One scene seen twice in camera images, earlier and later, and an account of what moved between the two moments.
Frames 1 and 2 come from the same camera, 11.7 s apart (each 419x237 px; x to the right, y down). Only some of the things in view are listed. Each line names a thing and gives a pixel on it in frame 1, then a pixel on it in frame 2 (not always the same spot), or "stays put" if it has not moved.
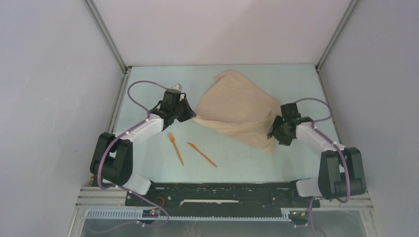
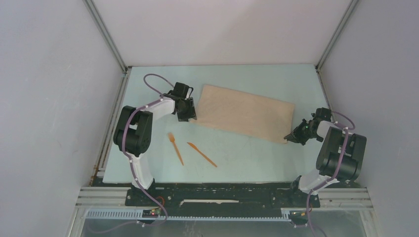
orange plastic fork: (171, 138) stays put
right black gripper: (284, 140) -> (295, 136)
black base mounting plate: (221, 199) stays put
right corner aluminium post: (350, 8) stays put
